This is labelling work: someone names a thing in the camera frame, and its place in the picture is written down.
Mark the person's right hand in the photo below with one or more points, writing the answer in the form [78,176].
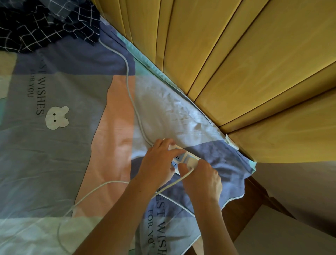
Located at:
[203,185]

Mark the person's left hand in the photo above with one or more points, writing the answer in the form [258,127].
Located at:
[154,165]

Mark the person's right thumb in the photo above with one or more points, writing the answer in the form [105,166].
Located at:
[184,172]

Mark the person's left fingers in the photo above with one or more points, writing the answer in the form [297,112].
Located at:
[176,152]

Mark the white power strip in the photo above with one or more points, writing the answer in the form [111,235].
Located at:
[185,157]

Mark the person's right forearm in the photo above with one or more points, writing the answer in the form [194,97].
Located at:
[214,228]

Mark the person's left forearm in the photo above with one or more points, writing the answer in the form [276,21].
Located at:
[118,220]

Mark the white sheet label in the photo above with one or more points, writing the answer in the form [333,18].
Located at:
[232,141]

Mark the patchwork bear print bed sheet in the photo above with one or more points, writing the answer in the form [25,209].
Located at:
[65,157]

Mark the yellow wooden headboard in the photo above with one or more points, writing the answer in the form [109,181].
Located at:
[249,65]

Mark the dark navy checked blanket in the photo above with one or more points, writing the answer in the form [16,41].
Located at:
[44,21]

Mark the brown wooden bed frame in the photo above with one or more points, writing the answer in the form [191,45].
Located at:
[241,207]

